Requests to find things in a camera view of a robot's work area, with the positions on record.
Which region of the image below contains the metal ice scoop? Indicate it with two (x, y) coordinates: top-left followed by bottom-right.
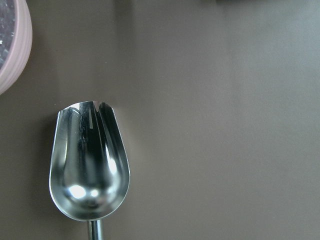
(48, 100), (130, 240)

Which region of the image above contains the pink bowl with ice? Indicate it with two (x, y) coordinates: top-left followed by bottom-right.
(0, 0), (33, 94)

